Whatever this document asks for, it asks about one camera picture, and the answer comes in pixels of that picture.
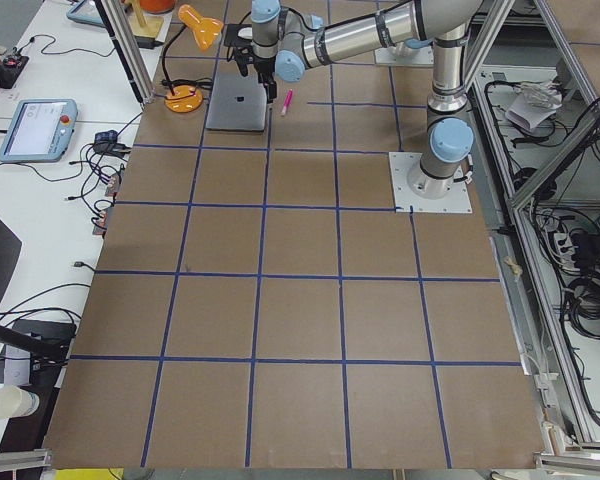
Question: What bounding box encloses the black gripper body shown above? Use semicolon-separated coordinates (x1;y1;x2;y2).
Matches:
252;47;278;83

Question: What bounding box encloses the pink highlighter pen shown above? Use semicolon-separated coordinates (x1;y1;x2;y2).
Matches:
281;89;294;116

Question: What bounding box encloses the white computer mouse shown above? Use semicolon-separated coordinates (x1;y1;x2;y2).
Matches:
238;26;253;41

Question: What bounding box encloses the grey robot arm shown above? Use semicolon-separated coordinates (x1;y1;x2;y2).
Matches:
250;1;480;200

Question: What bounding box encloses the black mousepad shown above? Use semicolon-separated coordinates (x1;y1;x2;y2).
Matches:
223;24;252;49

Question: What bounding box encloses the silver closed laptop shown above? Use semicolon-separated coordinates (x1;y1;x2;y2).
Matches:
206;72;267;132

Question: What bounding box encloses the orange desk lamp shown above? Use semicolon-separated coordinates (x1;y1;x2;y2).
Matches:
160;3;224;114

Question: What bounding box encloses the black power adapter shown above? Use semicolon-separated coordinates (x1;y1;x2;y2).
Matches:
134;35;164;50

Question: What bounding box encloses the wooden stand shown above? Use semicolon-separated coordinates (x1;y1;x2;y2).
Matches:
123;0;164;38

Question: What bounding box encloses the white paper cup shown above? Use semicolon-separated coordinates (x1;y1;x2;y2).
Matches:
0;385;40;420

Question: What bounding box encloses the black lamp power cable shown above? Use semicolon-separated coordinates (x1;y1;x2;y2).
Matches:
167;77;215;101

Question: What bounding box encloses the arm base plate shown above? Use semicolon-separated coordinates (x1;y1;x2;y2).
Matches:
374;44;433;68
388;152;473;214

